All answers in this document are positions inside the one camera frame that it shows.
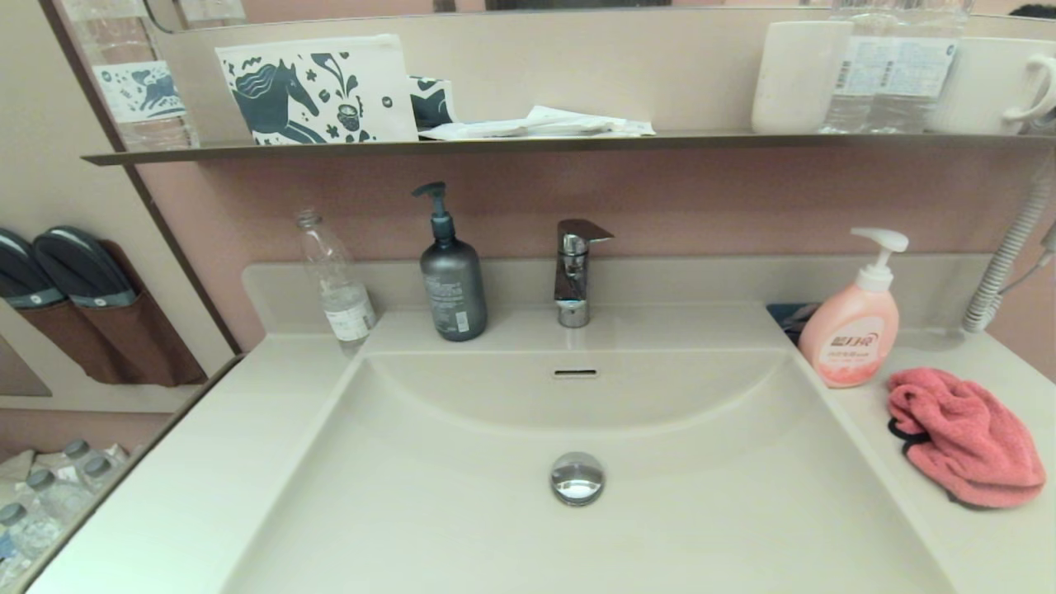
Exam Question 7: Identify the chrome faucet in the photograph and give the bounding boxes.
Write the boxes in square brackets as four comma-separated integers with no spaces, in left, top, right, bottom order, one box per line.
[554,219,615,329]

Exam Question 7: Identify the pink fluffy cloth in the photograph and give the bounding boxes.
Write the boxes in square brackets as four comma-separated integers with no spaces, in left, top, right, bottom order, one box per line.
[887,367,1047,510]

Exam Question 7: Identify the white ceramic sink basin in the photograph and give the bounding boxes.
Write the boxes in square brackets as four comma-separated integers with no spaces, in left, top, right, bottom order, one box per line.
[221,346,958,594]

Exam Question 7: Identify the grey pump soap bottle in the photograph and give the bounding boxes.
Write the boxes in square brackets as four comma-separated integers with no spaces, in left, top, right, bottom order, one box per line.
[412,181,488,342]

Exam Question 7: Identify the white plastic packet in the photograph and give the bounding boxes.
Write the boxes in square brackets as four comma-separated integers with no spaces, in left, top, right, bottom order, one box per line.
[528,105,657,137]
[418,118,628,141]

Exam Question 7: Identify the uncapped clear plastic bottle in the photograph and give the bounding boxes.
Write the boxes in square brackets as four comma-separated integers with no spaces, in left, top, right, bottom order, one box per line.
[295,208,378,351]

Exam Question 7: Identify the chrome drain stopper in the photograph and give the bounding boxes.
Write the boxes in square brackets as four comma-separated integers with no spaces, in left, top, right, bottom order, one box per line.
[550,451,606,507]

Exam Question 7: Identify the small dark patterned pouch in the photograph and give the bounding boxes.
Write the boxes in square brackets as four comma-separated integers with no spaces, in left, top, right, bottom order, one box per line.
[408,76,456,131]

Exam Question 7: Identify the white horse print pouch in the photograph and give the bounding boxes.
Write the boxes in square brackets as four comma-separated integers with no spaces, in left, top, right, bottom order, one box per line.
[215,34,420,146]

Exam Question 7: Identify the pink pump soap bottle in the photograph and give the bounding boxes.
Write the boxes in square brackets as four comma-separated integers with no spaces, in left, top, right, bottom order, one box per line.
[798,227,910,389]

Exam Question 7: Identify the clear water bottle white label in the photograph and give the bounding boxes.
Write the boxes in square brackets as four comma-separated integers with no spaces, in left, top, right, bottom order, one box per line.
[821,0,896,134]
[874,0,970,134]

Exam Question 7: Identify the slippers in brown holder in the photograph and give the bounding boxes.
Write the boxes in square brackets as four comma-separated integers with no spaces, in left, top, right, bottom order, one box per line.
[0,239,209,389]

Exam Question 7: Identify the clear bottle blue print label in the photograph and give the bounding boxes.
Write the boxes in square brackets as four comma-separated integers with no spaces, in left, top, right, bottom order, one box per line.
[62,0,199,152]

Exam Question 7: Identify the dark grey slipper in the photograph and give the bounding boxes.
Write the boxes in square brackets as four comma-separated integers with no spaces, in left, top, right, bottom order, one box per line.
[0,229,67,310]
[31,225,139,309]

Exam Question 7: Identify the small capped water bottle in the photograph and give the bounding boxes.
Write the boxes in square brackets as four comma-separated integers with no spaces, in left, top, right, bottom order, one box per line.
[62,439,104,479]
[25,469,93,533]
[0,503,63,582]
[82,455,129,496]

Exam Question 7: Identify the thin metal wall shelf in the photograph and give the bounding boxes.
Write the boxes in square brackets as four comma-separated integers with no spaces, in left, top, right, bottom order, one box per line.
[81,132,1056,167]

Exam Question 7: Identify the white cup without handle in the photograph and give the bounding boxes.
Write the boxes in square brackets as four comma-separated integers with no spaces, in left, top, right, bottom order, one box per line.
[751,21,855,135]

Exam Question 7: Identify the white coiled hose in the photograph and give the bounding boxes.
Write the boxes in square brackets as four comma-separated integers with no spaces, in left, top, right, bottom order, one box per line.
[961,177,1056,335]

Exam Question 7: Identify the white mug with handle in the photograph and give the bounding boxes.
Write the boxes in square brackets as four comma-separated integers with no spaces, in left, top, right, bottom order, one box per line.
[928,37,1056,137]

